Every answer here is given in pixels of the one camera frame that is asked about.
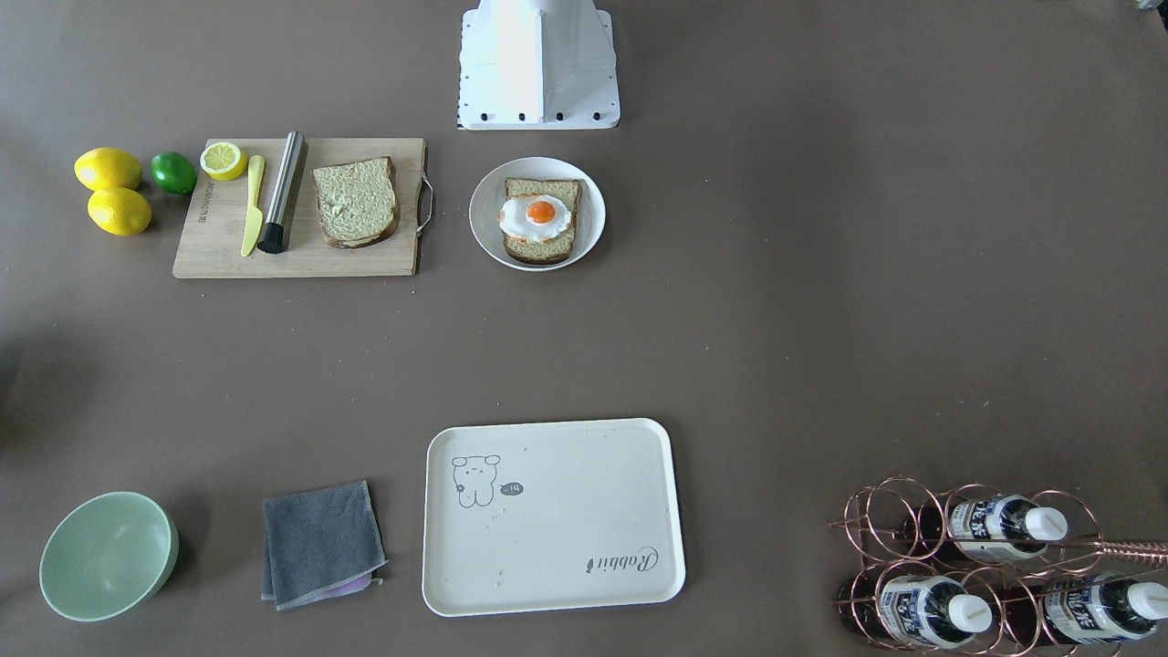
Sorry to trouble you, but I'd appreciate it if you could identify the bread slice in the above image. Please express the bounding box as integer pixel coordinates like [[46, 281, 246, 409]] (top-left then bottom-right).
[[310, 155, 398, 249], [501, 178, 580, 267]]

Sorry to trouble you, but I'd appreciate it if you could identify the cream rabbit tray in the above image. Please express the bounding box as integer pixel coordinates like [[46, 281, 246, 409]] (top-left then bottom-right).
[[422, 417, 687, 617]]

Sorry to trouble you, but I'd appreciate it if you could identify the fried egg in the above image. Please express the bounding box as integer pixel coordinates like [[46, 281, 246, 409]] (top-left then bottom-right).
[[498, 193, 575, 243]]

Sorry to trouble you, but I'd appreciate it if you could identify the white plate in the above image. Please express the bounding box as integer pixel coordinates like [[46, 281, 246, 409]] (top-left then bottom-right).
[[468, 157, 609, 274]]

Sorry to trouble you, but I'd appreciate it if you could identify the steel muddler black tip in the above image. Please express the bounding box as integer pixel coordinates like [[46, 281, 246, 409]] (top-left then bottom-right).
[[257, 130, 308, 255]]

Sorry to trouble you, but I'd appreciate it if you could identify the grey folded cloth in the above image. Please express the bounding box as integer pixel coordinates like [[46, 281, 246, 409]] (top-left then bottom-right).
[[260, 480, 388, 610]]

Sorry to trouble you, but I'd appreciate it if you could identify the wooden cutting board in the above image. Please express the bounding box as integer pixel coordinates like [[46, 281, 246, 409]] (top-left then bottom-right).
[[172, 138, 433, 279]]

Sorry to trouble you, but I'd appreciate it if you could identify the yellow plastic knife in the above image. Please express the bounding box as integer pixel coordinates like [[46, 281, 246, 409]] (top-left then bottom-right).
[[239, 154, 266, 257]]

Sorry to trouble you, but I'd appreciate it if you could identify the half lemon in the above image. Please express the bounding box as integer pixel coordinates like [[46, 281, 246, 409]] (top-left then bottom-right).
[[199, 141, 249, 182]]

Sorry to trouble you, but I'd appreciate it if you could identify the green lime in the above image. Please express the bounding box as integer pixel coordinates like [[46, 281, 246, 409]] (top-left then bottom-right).
[[150, 152, 199, 195]]

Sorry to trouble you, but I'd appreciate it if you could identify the dark drink bottle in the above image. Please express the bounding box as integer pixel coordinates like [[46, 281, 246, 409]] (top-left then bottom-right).
[[896, 495, 1069, 565], [836, 575, 996, 650], [1000, 575, 1167, 646]]

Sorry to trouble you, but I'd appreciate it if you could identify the dark drink bottle upper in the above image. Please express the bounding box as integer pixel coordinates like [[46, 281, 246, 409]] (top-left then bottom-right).
[[896, 495, 1069, 565]]

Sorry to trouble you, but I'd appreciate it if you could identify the yellow lemon lower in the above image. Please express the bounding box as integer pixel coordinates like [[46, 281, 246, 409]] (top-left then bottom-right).
[[86, 187, 151, 236]]

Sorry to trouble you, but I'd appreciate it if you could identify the yellow lemon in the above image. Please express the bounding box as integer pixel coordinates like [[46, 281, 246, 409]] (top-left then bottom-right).
[[72, 147, 142, 192], [86, 187, 151, 236]]

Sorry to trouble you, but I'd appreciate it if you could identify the yellow lemon upper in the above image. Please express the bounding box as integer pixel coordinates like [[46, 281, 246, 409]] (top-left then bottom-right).
[[72, 147, 142, 192]]

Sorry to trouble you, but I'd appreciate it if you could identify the green bowl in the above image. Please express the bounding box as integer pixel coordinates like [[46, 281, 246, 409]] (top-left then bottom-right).
[[40, 491, 179, 622]]

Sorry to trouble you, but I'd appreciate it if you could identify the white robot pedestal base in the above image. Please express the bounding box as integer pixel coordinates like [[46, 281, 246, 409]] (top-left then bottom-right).
[[456, 1, 621, 130]]

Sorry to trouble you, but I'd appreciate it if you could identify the copper wire bottle rack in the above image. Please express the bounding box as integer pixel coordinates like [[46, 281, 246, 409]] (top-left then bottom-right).
[[836, 477, 1164, 656]]

